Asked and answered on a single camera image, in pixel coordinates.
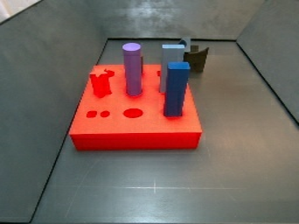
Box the purple cylinder peg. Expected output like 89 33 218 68
123 43 142 96

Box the red fixture base block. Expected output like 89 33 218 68
70 65 202 151

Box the light blue square peg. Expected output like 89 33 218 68
159 44 185 93

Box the dark blue rectangular peg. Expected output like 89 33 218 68
163 62 191 117

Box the red star peg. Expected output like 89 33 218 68
90 69 115 98

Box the dark olive curved fixture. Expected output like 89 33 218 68
183 45 210 73

